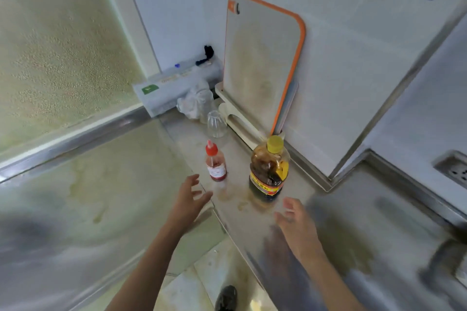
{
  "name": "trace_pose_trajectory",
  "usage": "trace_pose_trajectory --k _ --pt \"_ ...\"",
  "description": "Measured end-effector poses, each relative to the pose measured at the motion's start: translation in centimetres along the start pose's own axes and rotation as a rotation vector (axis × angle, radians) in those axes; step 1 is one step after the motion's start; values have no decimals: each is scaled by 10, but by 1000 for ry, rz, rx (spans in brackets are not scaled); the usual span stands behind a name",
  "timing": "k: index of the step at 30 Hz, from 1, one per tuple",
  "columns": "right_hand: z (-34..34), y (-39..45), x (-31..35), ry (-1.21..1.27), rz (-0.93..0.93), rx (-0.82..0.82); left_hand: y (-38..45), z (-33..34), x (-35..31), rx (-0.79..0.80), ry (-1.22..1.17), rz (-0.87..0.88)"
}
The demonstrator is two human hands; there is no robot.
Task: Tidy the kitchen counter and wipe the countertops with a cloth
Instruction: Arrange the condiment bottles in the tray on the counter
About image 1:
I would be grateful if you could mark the person's right forearm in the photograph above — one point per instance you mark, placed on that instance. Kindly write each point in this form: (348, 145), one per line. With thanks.
(335, 285)

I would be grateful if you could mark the small clear glass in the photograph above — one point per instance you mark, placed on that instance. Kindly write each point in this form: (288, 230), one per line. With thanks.
(217, 125)

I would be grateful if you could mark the person's left forearm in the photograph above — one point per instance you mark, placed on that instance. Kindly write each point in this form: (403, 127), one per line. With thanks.
(149, 270)

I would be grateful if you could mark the stainless steel countertop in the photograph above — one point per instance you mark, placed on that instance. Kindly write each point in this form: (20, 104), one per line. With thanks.
(365, 212)

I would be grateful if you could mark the large oil bottle yellow cap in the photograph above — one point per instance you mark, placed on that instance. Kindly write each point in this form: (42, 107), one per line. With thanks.
(269, 172)

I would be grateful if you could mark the red cap small bottle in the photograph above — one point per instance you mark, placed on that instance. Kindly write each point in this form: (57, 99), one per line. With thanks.
(216, 165)

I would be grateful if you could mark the crumpled white plastic bag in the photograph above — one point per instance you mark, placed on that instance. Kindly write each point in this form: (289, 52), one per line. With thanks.
(193, 101)

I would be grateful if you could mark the white cutting board stand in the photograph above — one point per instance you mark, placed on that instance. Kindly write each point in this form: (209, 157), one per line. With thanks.
(237, 121)

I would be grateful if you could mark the grey cutting board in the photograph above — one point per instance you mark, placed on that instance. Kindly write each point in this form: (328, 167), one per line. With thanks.
(290, 103)

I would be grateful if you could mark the grey wall socket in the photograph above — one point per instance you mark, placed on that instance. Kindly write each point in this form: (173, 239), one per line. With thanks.
(454, 170)

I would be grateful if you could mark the person's left hand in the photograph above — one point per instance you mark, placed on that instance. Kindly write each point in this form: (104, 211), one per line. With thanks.
(191, 205)

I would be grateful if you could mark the person's right hand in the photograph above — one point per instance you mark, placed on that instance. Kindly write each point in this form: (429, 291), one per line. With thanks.
(301, 230)

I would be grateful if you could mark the orange rim cutting board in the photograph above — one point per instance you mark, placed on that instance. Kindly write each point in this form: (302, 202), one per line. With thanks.
(259, 63)

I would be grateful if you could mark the dark shoe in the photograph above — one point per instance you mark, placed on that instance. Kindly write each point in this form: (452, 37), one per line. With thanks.
(226, 300)

